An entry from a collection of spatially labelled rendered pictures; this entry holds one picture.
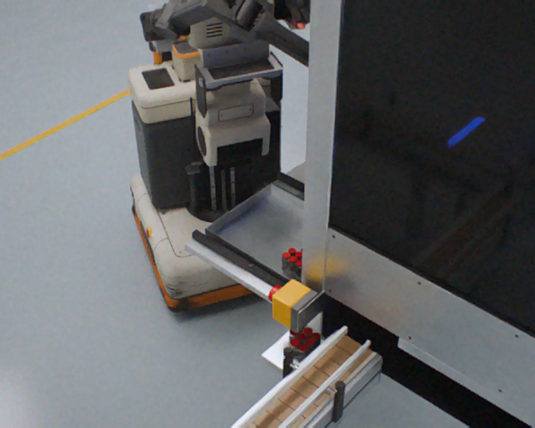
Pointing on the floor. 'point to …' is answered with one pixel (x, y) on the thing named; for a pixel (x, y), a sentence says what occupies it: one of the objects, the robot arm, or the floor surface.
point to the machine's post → (321, 145)
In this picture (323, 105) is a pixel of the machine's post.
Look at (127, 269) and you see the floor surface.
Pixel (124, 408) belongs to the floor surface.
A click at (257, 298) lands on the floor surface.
